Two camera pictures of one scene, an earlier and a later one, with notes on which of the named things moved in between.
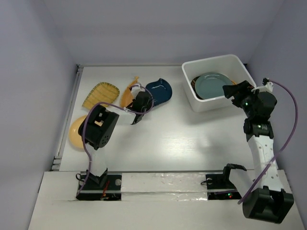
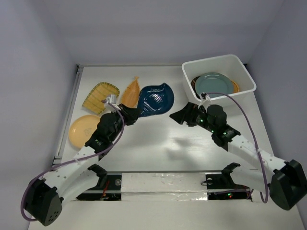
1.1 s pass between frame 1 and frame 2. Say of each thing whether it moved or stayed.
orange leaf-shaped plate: stayed
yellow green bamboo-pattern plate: stayed
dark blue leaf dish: moved
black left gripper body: moved
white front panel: stayed
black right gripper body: moved
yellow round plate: stayed
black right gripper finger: moved
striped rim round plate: stayed
